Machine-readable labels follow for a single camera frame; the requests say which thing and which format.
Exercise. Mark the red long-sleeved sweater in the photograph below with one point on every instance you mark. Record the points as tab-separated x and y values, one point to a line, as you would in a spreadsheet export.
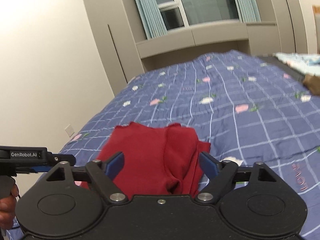
150	155

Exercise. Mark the brown garment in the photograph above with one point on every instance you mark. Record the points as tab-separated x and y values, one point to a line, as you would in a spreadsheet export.
312	83

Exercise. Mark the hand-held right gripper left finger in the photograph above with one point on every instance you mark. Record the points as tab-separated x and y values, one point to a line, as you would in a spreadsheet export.
115	165

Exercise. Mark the white wall socket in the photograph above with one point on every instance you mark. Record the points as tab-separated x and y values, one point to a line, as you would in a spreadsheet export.
69	130

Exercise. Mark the beige tall wardrobe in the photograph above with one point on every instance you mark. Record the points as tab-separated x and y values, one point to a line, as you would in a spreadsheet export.
282	17
107	42

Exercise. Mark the blue checked floral quilt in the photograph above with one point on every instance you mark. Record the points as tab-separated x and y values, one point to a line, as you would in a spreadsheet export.
225	130

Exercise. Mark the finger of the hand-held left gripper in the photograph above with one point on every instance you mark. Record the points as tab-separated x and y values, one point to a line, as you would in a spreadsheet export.
62	160
37	170

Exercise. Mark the person's left hand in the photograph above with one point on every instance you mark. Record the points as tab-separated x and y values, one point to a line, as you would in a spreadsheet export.
7	210

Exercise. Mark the light blue garment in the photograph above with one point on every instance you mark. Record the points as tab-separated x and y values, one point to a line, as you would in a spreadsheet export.
297	61

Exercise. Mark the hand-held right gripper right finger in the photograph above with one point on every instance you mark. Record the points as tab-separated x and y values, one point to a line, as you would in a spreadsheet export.
208	165

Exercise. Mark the beige window cabinet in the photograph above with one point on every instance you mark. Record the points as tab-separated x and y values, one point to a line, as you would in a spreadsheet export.
190	40

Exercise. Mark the window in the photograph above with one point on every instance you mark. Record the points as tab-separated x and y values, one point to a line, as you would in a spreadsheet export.
200	2

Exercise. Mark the light blue curtain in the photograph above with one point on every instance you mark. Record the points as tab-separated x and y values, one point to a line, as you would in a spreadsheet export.
246	0
147	7

